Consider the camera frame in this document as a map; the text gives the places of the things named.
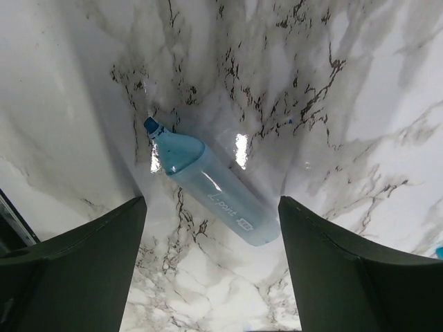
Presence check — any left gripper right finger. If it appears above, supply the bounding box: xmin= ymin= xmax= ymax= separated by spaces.
xmin=278 ymin=196 xmax=442 ymax=331

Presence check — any light blue eraser block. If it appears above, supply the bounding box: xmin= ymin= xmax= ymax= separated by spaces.
xmin=435 ymin=246 xmax=443 ymax=259

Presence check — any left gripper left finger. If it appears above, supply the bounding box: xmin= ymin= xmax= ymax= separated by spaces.
xmin=1 ymin=196 xmax=147 ymax=331

